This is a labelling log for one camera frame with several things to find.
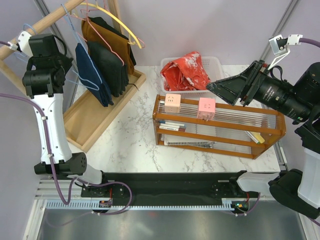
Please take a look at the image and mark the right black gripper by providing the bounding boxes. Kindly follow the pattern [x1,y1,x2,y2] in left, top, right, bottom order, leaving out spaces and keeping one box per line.
[206,58,315,123]

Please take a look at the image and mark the red white trousers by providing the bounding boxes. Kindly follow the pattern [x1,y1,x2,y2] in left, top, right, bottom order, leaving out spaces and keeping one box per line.
[160,51,211,91]

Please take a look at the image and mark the light blue wire hanger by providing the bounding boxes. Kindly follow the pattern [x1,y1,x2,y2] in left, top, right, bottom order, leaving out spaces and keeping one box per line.
[17,31,73,98]

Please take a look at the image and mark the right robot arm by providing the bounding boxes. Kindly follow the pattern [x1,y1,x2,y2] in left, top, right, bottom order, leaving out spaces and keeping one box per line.
[206,60,320,221]

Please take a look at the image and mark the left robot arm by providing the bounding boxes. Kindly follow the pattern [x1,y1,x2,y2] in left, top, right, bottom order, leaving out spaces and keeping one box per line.
[17,30,110,197]

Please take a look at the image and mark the navy blue trousers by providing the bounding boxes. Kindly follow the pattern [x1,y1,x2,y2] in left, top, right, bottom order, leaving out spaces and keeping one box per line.
[75,43,114,107]

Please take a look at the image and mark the yellow plastic hanger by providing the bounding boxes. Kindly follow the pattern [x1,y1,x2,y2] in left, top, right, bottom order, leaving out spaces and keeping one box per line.
[80,2,145,49]

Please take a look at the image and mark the black trousers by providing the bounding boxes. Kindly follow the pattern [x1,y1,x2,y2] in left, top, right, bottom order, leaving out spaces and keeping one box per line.
[87,41,129,98]

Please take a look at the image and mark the pink cube power socket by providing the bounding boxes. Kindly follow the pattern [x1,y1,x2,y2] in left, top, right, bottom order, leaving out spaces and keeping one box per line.
[196,97,216,121]

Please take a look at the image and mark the wooden hanging rod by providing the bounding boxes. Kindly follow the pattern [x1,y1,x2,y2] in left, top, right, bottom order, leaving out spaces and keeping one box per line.
[0,0,84,60]

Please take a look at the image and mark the white plastic basket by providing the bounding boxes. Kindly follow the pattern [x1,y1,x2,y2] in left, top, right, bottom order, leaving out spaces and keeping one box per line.
[160,56,225,99]

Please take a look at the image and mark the orange wooden rack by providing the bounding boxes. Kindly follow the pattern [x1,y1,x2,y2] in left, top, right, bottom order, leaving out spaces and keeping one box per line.
[152,95,286,159]

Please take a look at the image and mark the yellow book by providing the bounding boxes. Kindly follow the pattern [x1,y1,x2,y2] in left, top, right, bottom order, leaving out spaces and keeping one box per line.
[245,131,265,144]

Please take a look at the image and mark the peach cube power socket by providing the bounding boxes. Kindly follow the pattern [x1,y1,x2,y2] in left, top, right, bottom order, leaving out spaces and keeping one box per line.
[164,93,181,113]

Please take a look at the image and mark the spiral notebook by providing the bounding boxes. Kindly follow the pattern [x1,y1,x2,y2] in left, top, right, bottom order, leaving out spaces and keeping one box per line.
[164,141,215,149]

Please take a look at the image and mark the books in rack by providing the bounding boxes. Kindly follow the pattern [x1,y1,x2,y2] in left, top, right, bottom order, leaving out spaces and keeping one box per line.
[158,120,187,132]

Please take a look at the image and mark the wooden rack base tray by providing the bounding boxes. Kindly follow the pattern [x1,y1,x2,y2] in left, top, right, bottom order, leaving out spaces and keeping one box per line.
[63,70,147,153]

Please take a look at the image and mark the pink wire hanger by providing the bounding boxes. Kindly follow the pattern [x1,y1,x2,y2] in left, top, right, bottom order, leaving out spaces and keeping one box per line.
[70,0,126,66]

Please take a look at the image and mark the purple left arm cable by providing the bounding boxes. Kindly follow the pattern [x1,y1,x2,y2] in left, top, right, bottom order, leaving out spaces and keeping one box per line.
[0,41,135,227]

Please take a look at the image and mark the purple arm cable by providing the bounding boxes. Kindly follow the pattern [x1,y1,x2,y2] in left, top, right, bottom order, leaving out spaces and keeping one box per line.
[0,41,135,227]
[298,37,320,49]

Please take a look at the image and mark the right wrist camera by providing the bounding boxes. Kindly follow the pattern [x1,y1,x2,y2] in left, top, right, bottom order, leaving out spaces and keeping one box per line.
[268,34,303,70]

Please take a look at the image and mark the wooden upright post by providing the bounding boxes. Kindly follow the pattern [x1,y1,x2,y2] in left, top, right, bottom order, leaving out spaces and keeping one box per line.
[107,0,123,34]

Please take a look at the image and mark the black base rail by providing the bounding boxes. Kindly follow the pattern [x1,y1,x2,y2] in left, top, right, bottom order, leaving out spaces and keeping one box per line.
[81,172,258,207]

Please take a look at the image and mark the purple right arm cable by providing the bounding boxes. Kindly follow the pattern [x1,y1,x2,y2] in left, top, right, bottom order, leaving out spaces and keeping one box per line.
[298,37,320,49]

